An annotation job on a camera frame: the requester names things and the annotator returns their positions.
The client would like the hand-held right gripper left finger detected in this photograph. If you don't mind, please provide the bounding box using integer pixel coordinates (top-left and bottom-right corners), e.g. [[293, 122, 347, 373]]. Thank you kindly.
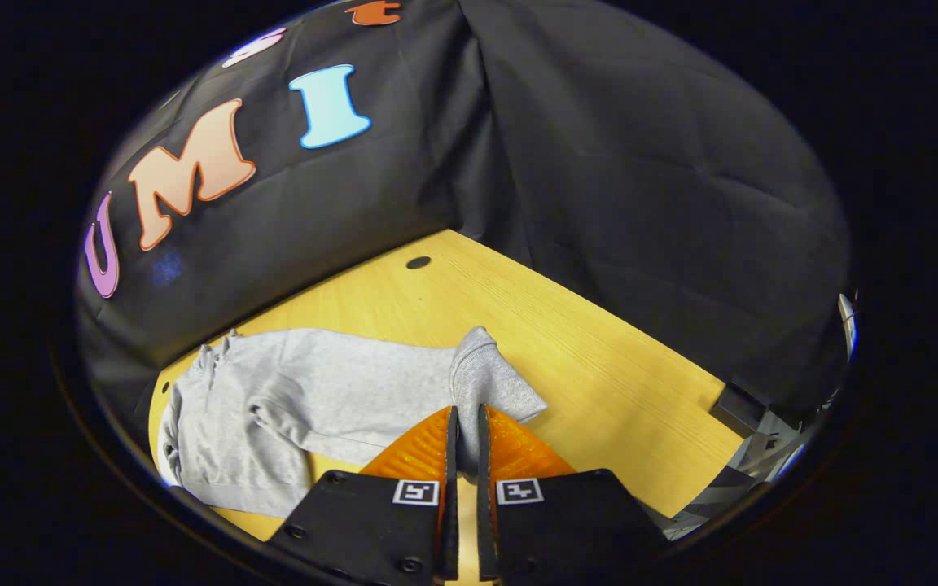
[[270, 405, 460, 586]]

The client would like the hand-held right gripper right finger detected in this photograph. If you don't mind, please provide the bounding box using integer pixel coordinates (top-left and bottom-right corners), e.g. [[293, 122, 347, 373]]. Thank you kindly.
[[477, 403, 669, 583]]

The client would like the grey zip-neck sweatshirt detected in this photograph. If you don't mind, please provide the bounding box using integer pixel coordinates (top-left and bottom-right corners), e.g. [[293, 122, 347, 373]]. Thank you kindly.
[[161, 326, 549, 519]]

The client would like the small black box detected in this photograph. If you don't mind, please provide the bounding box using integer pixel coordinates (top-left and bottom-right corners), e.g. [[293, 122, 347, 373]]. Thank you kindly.
[[711, 383, 765, 438]]

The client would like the black backdrop cloth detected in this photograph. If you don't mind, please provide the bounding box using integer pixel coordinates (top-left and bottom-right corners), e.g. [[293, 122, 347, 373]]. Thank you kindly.
[[74, 0, 853, 424]]

